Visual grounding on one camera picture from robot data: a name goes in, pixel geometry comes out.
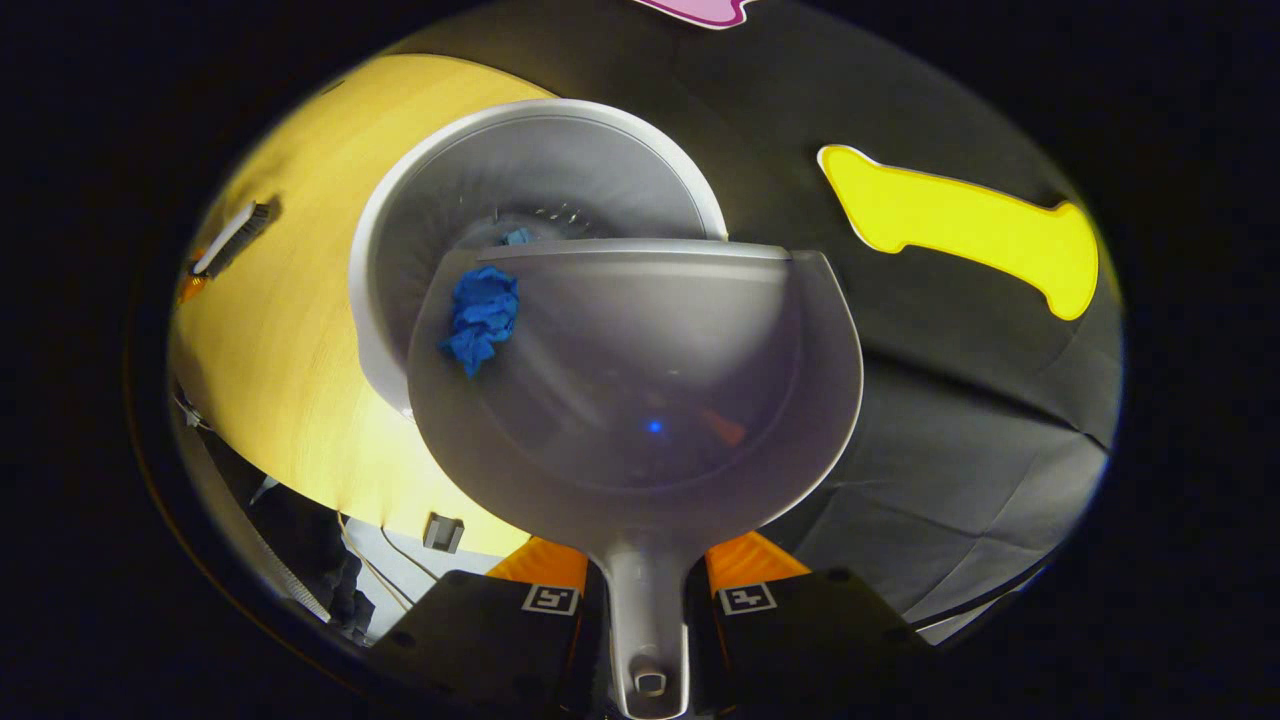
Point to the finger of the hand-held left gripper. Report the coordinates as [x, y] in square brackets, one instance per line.
[192, 288]

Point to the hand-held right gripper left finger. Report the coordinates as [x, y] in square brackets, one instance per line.
[480, 650]

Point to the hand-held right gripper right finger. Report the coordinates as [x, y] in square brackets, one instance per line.
[800, 650]

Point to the small grey broom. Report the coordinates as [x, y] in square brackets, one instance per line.
[232, 238]

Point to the blue paper trash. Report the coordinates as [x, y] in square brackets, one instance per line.
[482, 315]

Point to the grey dustpan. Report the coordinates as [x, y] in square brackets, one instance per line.
[650, 400]

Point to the small blue paper scrap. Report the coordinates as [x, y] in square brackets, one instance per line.
[517, 237]

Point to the white ribbed garbage bin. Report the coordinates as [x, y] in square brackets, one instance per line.
[560, 170]

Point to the wooden desktop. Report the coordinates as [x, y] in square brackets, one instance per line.
[290, 350]

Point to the dark cloth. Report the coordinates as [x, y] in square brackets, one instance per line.
[310, 560]

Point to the grey metal bracket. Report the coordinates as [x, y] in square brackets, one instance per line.
[443, 532]

